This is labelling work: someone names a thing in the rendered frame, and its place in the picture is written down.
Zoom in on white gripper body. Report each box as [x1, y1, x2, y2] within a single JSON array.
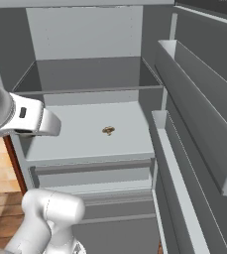
[[35, 107, 62, 138]]

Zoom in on pale grey fridge shelf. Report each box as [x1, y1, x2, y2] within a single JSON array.
[[24, 100, 157, 167]]

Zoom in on brown wooden cabinet panel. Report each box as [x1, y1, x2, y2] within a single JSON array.
[[2, 134, 29, 196]]

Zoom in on brown garlic bulb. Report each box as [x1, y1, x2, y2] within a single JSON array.
[[101, 125, 116, 137]]

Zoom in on clear glass fridge shelf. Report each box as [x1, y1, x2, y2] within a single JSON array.
[[11, 57, 165, 97]]

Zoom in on shallow grey fridge drawer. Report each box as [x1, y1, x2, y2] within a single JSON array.
[[28, 158, 157, 191]]

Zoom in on grey fridge body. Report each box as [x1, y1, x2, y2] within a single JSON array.
[[0, 0, 175, 254]]

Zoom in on deep grey fridge drawer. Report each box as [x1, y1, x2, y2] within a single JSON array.
[[70, 193, 162, 254]]

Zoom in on grey fridge door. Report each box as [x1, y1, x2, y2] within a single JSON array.
[[150, 0, 227, 254]]

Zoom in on large grey door bin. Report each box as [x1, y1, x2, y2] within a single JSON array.
[[155, 39, 227, 198]]

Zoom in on long grey door bin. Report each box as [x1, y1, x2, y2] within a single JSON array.
[[150, 109, 227, 254]]

